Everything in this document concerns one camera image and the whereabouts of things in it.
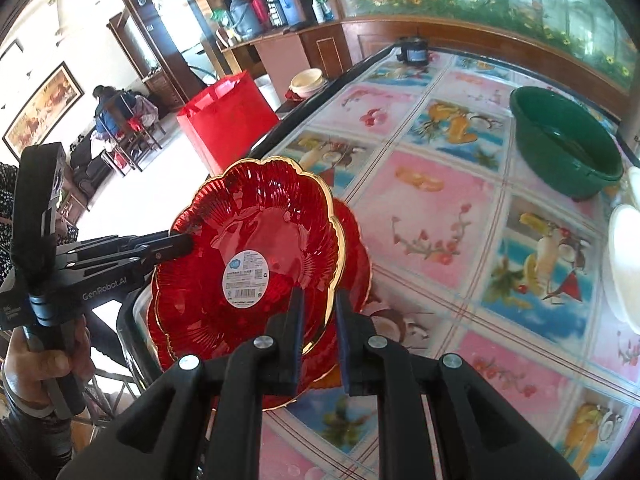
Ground framed wall painting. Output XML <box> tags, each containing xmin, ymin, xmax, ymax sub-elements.
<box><xmin>2</xmin><ymin>61</ymin><xmax>85</xmax><ymax>161</ymax></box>

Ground wooden chair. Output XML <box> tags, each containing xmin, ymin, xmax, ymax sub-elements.
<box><xmin>102</xmin><ymin>105</ymin><xmax>167</xmax><ymax>177</ymax></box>

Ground red thermos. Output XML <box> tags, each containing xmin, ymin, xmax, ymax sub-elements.
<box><xmin>251</xmin><ymin>0</ymin><xmax>271</xmax><ymax>31</ymax></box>

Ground stacked bowls on red plate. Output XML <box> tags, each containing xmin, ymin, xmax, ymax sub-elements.
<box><xmin>290</xmin><ymin>68</ymin><xmax>329</xmax><ymax>97</ymax></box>

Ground blue thermos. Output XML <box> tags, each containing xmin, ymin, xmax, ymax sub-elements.
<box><xmin>276</xmin><ymin>0</ymin><xmax>305</xmax><ymax>26</ymax></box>

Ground wooden counter cabinet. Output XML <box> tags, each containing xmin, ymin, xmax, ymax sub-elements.
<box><xmin>220</xmin><ymin>19</ymin><xmax>353</xmax><ymax>92</ymax></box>

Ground small black motor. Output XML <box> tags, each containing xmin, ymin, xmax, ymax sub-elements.
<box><xmin>396</xmin><ymin>36</ymin><xmax>431</xmax><ymax>66</ymax></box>

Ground white plate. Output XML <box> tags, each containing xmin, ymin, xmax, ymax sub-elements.
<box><xmin>606</xmin><ymin>204</ymin><xmax>640</xmax><ymax>337</ymax></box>

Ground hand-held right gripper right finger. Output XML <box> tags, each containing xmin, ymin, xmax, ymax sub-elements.
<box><xmin>334</xmin><ymin>290</ymin><xmax>583</xmax><ymax>480</ymax></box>

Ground red shopping bag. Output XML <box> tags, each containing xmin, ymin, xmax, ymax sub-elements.
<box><xmin>176</xmin><ymin>71</ymin><xmax>281</xmax><ymax>177</ymax></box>

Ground wooden display cabinet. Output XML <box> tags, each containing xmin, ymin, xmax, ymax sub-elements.
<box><xmin>107</xmin><ymin>0</ymin><xmax>193</xmax><ymax>112</ymax></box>

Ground small red dish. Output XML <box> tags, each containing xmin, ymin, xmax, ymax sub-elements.
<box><xmin>286</xmin><ymin>87</ymin><xmax>326</xmax><ymax>104</ymax></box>

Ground light blue thermos jug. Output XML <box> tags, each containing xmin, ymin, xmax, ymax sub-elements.
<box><xmin>229</xmin><ymin>0</ymin><xmax>262</xmax><ymax>41</ymax></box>

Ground black thermos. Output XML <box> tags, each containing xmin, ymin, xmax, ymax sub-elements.
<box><xmin>260</xmin><ymin>0</ymin><xmax>287</xmax><ymax>29</ymax></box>

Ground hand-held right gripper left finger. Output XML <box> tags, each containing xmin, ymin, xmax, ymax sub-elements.
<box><xmin>57</xmin><ymin>287</ymin><xmax>306</xmax><ymax>480</ymax></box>

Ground green plastic basin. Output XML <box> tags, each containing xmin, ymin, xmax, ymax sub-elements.
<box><xmin>509</xmin><ymin>86</ymin><xmax>625</xmax><ymax>202</ymax></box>

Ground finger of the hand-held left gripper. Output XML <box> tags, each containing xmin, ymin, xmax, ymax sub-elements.
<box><xmin>60</xmin><ymin>230</ymin><xmax>195</xmax><ymax>264</ymax></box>
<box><xmin>55</xmin><ymin>255</ymin><xmax>157</xmax><ymax>291</ymax></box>

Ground red scalloped gold-rimmed plate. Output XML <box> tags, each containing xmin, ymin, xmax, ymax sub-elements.
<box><xmin>150</xmin><ymin>156</ymin><xmax>347</xmax><ymax>376</ymax></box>
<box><xmin>146</xmin><ymin>197</ymin><xmax>374</xmax><ymax>412</ymax></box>

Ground person's left forearm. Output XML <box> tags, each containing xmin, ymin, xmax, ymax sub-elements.
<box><xmin>0</xmin><ymin>395</ymin><xmax>76</xmax><ymax>478</ymax></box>

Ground person's left hand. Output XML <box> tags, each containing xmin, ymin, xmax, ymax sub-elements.
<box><xmin>2</xmin><ymin>327</ymin><xmax>93</xmax><ymax>413</ymax></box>

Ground floral glass partition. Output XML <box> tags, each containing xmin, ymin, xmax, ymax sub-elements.
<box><xmin>325</xmin><ymin>0</ymin><xmax>637</xmax><ymax>98</ymax></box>

